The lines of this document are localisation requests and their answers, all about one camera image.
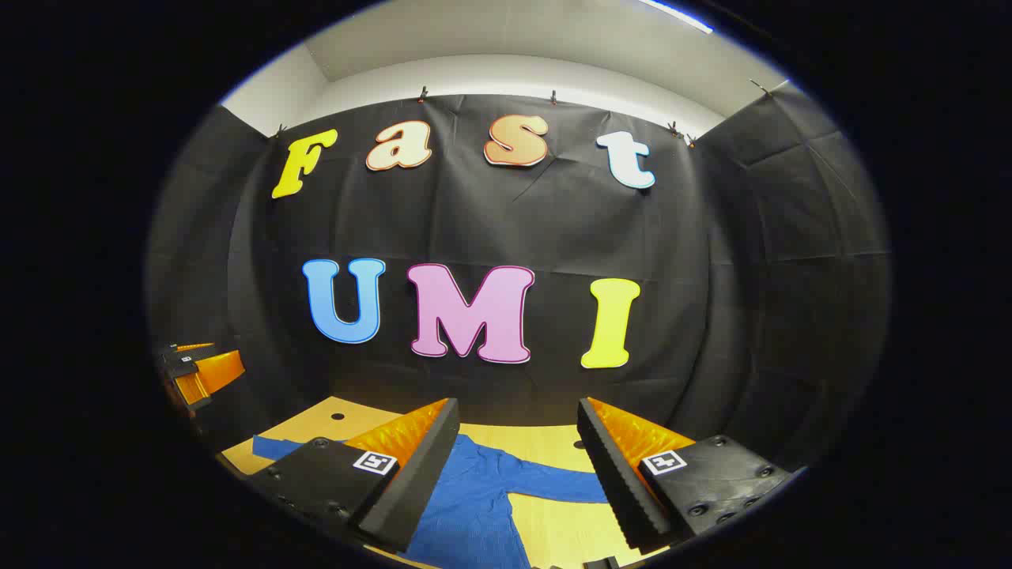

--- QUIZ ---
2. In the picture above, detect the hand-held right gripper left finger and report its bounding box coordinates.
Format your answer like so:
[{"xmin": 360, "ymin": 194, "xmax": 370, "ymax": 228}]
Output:
[{"xmin": 245, "ymin": 398, "xmax": 461, "ymax": 552}]

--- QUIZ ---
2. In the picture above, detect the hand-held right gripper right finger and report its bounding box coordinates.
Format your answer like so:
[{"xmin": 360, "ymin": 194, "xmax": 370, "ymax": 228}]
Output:
[{"xmin": 577, "ymin": 397, "xmax": 794, "ymax": 554}]

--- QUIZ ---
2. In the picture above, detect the row of small backdrop clamps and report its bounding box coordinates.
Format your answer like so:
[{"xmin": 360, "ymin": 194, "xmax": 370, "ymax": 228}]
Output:
[{"xmin": 272, "ymin": 77, "xmax": 790, "ymax": 149}]

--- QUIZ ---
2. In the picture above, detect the black backdrop cloth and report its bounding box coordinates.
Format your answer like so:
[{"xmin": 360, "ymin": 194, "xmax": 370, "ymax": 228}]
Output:
[{"xmin": 146, "ymin": 79, "xmax": 894, "ymax": 475}]

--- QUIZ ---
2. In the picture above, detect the blue shirt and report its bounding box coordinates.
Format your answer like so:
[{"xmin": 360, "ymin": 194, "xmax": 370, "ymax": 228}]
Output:
[{"xmin": 253, "ymin": 433, "xmax": 610, "ymax": 569}]

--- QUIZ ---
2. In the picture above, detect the ceiling light strip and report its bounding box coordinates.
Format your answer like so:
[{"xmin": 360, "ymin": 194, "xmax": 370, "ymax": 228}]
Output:
[{"xmin": 639, "ymin": 0, "xmax": 715, "ymax": 35}]

